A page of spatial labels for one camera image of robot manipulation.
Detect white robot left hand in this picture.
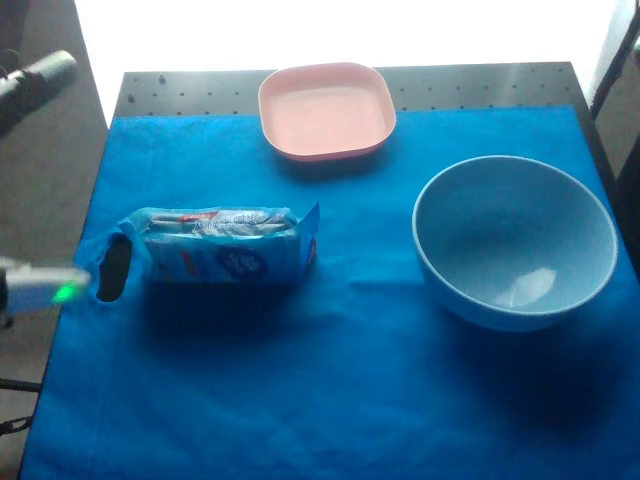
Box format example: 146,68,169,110
0,48,94,317

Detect blue plastic snack package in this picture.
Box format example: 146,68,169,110
117,201,322,286

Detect light blue bowl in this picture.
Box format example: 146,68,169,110
411,154,620,333

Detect blue table cloth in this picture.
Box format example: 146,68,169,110
18,103,640,480

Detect pink square plate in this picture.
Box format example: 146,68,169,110
257,61,399,162

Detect black cable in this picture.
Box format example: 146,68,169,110
0,378,42,393
0,415,32,437

